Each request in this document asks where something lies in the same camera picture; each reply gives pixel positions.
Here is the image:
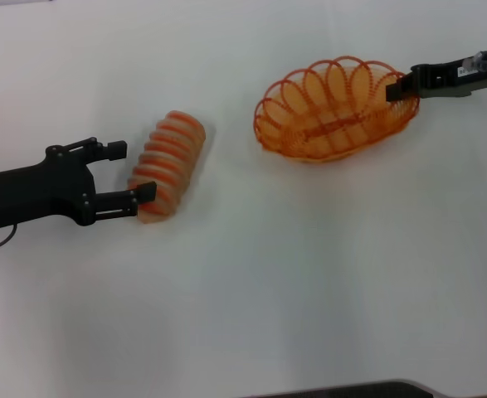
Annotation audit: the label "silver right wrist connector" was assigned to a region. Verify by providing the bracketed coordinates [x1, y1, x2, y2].
[462, 51, 487, 74]

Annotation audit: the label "orange woven plastic basket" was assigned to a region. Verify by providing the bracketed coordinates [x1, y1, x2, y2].
[254, 56, 421, 163]

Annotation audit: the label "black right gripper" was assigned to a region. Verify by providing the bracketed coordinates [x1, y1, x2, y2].
[386, 48, 487, 103]

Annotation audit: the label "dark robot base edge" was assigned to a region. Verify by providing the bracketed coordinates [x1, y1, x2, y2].
[263, 379, 450, 398]

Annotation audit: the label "orange striped bread roll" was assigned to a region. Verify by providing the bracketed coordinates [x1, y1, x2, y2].
[127, 109, 207, 225]

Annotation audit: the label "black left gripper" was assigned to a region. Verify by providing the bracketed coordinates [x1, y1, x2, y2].
[0, 136, 158, 231]

